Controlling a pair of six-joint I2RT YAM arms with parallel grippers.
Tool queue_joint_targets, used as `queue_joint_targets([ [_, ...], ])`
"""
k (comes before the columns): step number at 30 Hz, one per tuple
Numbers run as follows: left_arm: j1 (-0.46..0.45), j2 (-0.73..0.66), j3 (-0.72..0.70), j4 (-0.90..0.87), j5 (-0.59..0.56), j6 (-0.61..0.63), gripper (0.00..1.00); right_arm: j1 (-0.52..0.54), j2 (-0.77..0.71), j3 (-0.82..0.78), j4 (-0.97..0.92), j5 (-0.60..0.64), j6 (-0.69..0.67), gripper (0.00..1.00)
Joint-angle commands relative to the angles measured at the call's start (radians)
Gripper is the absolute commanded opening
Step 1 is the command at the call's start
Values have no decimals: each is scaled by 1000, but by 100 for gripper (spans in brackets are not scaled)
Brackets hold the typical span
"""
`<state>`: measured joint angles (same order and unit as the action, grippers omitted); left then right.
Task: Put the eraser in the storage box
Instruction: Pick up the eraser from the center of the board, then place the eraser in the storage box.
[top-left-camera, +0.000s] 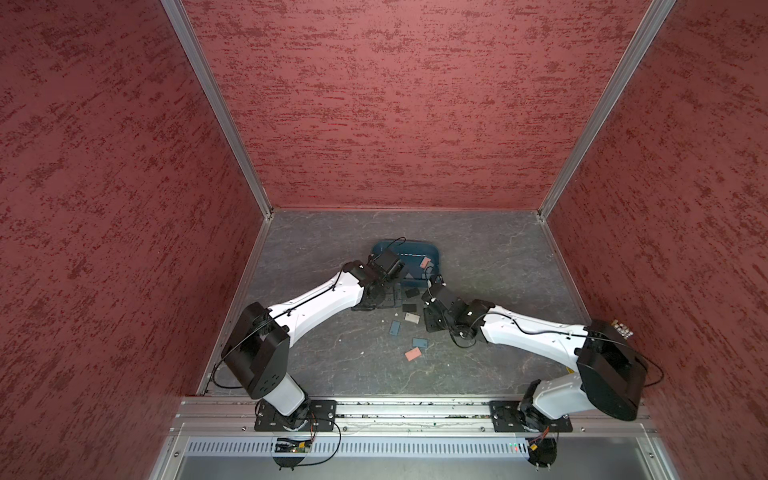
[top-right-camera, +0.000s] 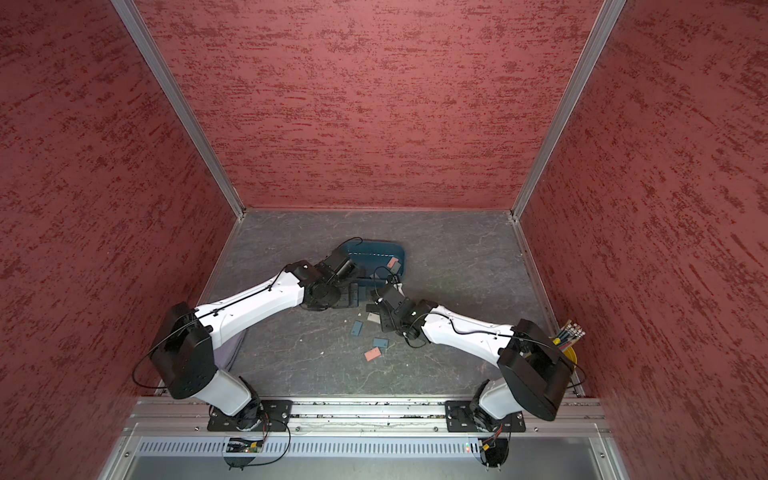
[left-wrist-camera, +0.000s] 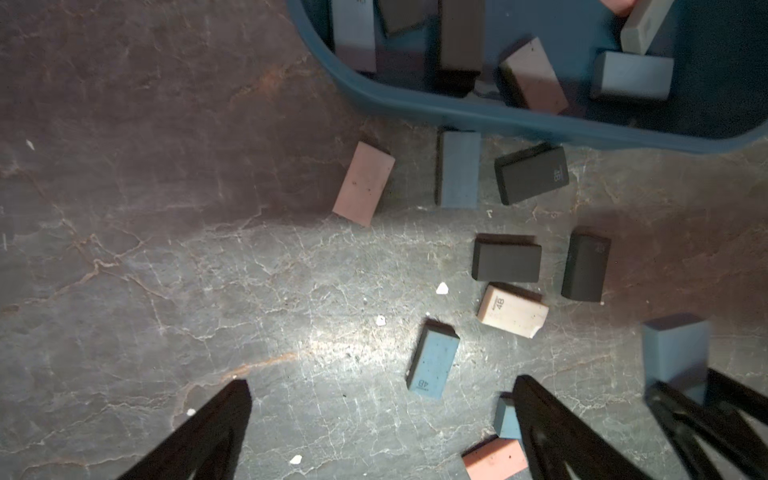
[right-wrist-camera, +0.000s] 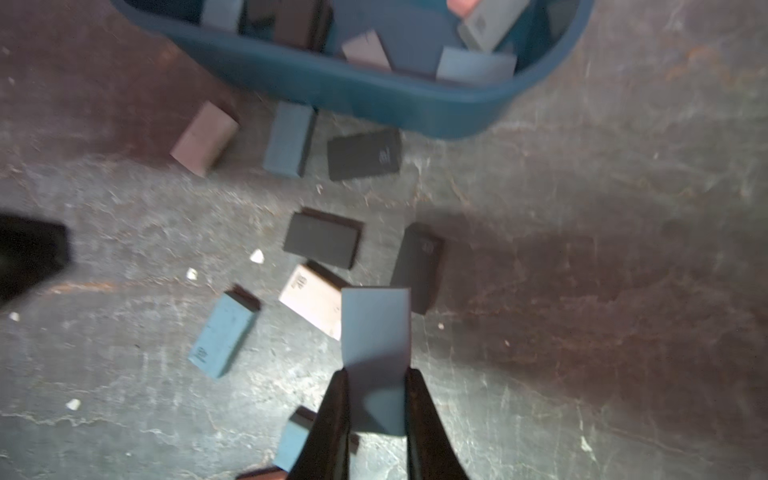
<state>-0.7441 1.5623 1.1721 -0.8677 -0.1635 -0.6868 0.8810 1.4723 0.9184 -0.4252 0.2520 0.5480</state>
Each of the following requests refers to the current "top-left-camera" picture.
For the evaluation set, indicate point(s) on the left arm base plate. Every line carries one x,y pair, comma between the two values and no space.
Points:
312,415

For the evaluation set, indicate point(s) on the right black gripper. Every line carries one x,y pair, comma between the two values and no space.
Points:
429,323

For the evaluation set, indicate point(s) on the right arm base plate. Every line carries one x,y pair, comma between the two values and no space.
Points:
510,417

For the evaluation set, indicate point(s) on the teal plastic storage box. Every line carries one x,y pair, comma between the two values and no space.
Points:
411,253

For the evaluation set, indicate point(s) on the aluminium front rail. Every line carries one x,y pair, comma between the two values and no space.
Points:
461,416

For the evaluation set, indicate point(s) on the right aluminium corner post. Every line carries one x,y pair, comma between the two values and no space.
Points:
648,28

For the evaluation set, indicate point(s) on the perforated cable tray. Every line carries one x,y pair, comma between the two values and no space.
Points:
360,447

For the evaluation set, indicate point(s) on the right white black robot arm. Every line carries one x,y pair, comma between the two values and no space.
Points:
604,372

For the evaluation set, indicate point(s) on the left aluminium corner post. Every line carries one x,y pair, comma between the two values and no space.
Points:
184,31

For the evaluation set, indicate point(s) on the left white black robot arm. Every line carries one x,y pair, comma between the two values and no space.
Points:
256,354

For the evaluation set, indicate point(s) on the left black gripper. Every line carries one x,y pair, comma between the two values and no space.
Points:
390,297

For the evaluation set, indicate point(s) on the aluminium corner post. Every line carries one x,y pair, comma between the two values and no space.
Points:
648,28
184,31

